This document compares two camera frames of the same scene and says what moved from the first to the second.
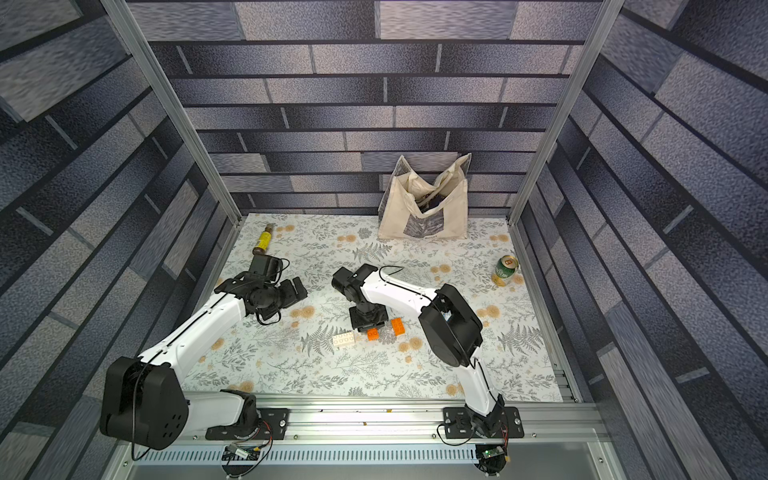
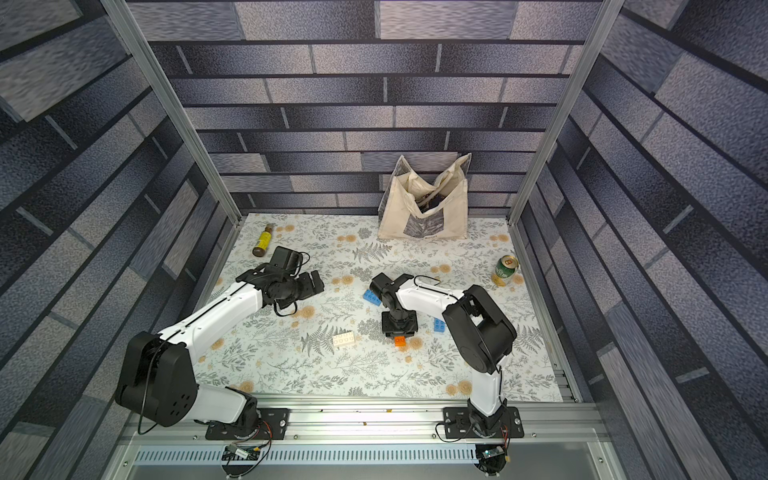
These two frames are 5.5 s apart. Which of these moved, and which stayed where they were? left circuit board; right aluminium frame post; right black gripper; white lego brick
Moved: right black gripper
Stayed: left circuit board; right aluminium frame post; white lego brick
